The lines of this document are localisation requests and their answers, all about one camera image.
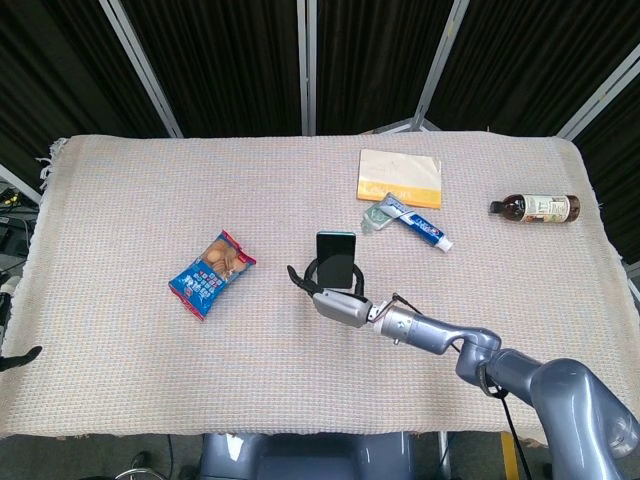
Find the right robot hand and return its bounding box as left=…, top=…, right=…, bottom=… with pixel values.
left=286, top=257, right=374, bottom=330

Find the beige woven tablecloth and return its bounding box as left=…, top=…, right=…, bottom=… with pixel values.
left=0, top=130, right=640, bottom=446

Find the grey robot torso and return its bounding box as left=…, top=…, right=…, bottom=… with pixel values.
left=199, top=432, right=416, bottom=480

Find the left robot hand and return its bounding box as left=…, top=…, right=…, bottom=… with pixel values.
left=0, top=345, right=44, bottom=373

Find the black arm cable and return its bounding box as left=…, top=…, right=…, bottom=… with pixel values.
left=477, top=367, right=535, bottom=480

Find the black smartphone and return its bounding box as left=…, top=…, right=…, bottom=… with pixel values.
left=315, top=230, right=357, bottom=290

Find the blue white toothpaste tube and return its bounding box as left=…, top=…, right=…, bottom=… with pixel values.
left=382, top=195, right=455, bottom=252

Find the dark brown labelled bottle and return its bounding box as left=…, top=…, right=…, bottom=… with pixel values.
left=488, top=193, right=582, bottom=225

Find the black electronics with cables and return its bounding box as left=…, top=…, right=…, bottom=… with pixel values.
left=0, top=182, right=39, bottom=257

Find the yellow cream booklet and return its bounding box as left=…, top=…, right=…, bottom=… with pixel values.
left=355, top=148, right=445, bottom=210

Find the grey metal screen post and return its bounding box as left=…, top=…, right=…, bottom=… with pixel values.
left=98, top=0, right=184, bottom=139
left=557, top=42, right=640, bottom=141
left=410, top=0, right=471, bottom=132
left=296, top=0, right=319, bottom=136
left=0, top=163, right=42, bottom=204

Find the blue red snack bag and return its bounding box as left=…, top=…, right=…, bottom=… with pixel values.
left=168, top=229, right=257, bottom=322

